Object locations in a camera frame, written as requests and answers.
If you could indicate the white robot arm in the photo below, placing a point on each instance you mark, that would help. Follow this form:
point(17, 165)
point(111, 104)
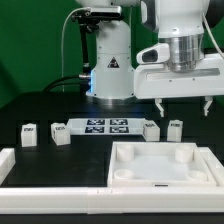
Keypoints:
point(180, 24)

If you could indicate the white U-shaped obstacle fence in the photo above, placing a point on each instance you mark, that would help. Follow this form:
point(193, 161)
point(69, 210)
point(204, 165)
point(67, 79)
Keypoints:
point(118, 200)

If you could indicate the black camera on stand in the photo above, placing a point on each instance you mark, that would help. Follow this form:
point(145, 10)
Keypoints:
point(88, 20)

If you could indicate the white square tabletop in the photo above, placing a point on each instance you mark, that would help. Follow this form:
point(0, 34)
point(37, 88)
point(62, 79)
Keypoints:
point(156, 164)

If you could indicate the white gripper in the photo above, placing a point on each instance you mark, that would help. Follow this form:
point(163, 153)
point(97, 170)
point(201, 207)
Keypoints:
point(153, 78)

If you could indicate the white plate with tags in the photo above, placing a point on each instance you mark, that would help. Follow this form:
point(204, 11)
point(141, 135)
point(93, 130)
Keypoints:
point(105, 126)

